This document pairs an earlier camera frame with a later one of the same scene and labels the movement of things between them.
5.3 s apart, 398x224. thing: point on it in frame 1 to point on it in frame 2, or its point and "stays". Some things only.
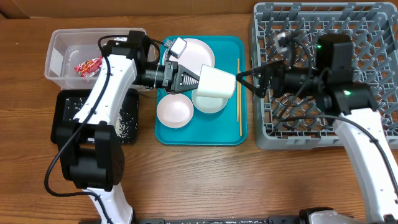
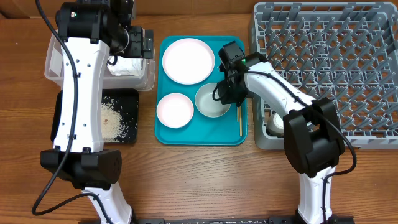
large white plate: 195,53 stays
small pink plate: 175,111 stays
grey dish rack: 296,123 stays
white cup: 214,83 to 275,124
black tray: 66,102 stays
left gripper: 170,78 to 137,50
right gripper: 273,70 to 226,99
